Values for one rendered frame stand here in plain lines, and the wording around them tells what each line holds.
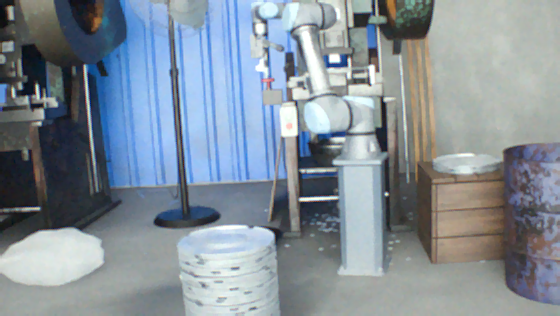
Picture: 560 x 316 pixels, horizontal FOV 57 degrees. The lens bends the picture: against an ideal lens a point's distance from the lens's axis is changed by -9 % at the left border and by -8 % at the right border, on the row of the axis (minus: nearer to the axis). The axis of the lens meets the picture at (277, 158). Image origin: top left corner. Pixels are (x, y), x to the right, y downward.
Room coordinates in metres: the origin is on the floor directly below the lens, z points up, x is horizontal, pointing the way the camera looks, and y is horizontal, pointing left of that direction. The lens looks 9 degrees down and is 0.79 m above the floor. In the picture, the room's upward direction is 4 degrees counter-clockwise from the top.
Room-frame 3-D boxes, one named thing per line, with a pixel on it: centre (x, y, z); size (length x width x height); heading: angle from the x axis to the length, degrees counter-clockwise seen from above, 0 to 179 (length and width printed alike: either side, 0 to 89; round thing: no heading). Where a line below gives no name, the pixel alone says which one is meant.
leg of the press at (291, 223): (3.03, -0.07, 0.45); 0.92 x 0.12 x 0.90; 176
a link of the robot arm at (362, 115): (2.10, -0.31, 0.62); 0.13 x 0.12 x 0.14; 111
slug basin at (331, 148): (2.88, -0.32, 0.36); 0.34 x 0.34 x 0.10
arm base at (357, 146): (2.10, -0.32, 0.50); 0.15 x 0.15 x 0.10
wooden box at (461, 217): (2.24, -0.80, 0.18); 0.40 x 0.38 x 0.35; 174
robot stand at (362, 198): (2.10, -0.32, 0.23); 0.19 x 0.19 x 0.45; 71
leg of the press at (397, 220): (3.00, -0.60, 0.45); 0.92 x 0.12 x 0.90; 176
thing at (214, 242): (1.60, 0.17, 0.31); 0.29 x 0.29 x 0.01
